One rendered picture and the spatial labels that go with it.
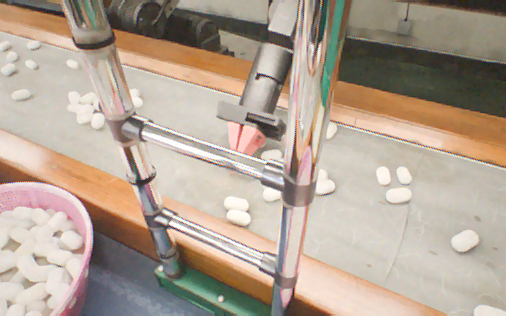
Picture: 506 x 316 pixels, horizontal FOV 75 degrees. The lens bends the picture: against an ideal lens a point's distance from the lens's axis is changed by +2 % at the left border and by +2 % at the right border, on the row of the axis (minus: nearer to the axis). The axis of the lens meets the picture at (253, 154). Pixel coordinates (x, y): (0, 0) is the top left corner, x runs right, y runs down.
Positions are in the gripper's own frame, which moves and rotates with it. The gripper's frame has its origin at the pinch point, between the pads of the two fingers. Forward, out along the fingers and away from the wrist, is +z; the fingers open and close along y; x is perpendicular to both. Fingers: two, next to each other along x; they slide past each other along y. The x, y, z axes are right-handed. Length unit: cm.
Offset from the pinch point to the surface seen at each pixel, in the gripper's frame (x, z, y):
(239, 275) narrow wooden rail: -8.7, 11.7, 8.3
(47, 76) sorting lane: 8, -6, -54
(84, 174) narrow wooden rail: -7.2, 8.2, -19.7
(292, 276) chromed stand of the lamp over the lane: -17.9, 7.1, 15.0
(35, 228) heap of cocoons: -10.3, 17.2, -21.4
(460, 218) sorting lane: 6.0, -4.0, 32.2
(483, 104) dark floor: 172, -86, 72
